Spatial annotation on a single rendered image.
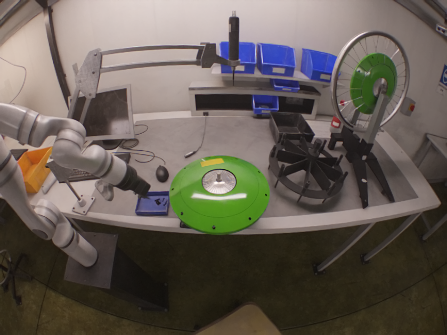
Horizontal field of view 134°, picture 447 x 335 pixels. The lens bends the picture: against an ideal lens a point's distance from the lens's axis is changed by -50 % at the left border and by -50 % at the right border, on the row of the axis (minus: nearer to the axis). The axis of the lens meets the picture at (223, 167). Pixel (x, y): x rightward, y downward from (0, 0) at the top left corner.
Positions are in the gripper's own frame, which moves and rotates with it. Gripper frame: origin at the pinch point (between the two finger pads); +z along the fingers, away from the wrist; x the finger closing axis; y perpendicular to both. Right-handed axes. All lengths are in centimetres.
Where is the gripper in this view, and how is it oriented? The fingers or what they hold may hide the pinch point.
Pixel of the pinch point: (148, 198)
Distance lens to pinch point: 67.9
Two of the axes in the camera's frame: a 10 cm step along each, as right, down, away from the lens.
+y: 5.2, -8.3, 2.1
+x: -8.1, -3.9, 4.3
